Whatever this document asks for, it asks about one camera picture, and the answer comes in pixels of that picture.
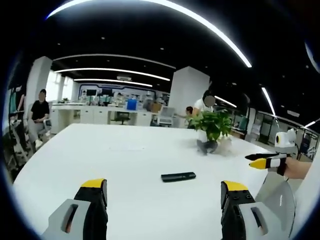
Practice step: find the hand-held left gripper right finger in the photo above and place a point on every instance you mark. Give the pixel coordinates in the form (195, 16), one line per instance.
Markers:
(232, 212)

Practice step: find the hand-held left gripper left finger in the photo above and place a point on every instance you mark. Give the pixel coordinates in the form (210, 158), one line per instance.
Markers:
(93, 212)

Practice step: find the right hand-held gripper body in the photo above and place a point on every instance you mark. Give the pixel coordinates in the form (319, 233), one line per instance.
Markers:
(285, 140)

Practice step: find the black remote control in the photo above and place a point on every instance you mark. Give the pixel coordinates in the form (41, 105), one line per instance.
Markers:
(178, 177)

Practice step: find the person's right hand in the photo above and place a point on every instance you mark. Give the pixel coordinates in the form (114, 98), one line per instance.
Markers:
(298, 168)

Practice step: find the grey mesh office chair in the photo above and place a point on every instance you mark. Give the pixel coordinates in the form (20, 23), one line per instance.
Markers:
(275, 197)

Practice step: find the short ceiling light strip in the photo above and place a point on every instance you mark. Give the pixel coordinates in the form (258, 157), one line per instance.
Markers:
(268, 100)

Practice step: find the person's white shirt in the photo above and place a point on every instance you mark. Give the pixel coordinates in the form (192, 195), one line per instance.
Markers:
(308, 205)

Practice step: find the dark object by plant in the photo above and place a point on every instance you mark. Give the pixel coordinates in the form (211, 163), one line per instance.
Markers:
(206, 147)

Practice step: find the green potted plant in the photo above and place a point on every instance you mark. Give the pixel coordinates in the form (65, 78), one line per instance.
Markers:
(212, 123)

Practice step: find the white counter desk row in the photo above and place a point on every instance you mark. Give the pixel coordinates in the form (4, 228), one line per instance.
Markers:
(95, 115)

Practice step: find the black office chair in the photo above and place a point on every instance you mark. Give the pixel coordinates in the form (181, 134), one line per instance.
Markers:
(122, 117)

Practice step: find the white office chair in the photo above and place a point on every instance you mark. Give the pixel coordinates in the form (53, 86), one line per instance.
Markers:
(166, 116)

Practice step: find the blue box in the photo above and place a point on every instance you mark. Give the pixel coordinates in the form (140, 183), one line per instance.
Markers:
(131, 105)

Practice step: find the black computer monitor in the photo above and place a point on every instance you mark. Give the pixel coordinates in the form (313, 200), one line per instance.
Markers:
(107, 92)
(91, 92)

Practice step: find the brown cardboard box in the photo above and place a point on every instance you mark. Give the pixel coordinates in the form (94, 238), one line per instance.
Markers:
(156, 107)

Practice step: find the long ceiling light strip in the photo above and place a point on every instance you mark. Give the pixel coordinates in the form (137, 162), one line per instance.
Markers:
(112, 82)
(200, 20)
(112, 71)

